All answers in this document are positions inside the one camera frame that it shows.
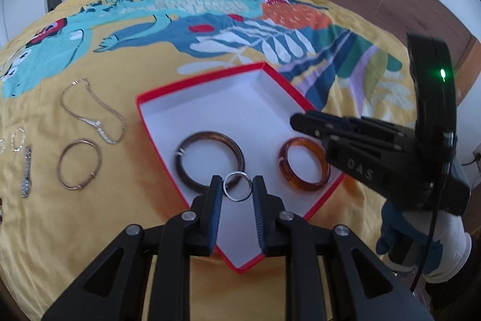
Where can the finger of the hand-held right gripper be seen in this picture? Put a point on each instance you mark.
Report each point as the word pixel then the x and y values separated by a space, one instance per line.
pixel 338 127
pixel 375 174

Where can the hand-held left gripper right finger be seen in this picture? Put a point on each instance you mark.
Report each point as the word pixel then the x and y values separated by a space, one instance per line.
pixel 259 215

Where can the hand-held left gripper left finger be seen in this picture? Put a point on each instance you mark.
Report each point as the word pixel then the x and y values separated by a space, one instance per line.
pixel 216 210

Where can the red cardboard box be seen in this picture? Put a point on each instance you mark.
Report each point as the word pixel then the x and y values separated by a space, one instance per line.
pixel 233 106

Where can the person's right hand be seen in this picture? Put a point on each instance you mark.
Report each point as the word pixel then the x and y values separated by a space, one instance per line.
pixel 451 245

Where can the amber translucent bangle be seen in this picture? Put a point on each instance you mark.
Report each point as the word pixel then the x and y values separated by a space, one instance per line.
pixel 289 180

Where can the dark brown bangle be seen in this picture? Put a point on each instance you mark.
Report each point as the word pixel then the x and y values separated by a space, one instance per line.
pixel 188 144

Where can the rose gold bangle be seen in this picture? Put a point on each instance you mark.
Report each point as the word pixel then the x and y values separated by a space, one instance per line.
pixel 63 172

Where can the yellow printed blanket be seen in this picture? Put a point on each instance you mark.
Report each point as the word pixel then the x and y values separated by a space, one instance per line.
pixel 112 42

